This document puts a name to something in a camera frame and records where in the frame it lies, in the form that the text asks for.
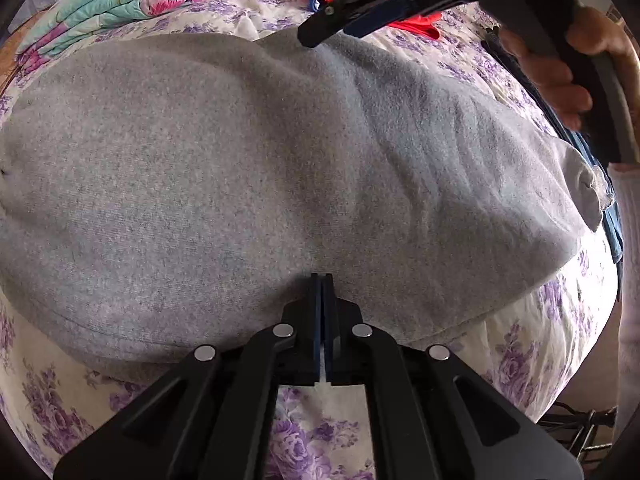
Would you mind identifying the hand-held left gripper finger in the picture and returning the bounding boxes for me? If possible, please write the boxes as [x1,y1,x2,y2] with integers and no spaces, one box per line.
[322,273,587,480]
[52,273,322,480]

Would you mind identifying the person's right hand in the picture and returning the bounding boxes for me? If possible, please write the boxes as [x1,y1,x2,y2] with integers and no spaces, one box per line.
[499,7,639,132]

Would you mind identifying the colourful floral quilt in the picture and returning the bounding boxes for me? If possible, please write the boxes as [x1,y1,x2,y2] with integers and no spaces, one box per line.
[16,0,247,69]

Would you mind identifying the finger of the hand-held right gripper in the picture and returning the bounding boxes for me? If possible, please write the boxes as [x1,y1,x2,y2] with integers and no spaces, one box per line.
[297,2,362,49]
[349,0,419,37]

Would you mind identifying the black wire rack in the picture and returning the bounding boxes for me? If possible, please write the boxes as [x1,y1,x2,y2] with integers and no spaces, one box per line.
[539,404,618,461]

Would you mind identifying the purple floral bed sheet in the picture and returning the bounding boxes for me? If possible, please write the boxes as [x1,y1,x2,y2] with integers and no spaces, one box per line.
[0,0,623,480]

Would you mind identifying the blue denim garment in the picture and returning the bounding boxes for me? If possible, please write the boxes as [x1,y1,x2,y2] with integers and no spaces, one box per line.
[482,27,626,265]

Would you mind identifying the grey pants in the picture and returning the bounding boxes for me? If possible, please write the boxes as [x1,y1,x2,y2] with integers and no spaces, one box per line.
[0,27,617,385]

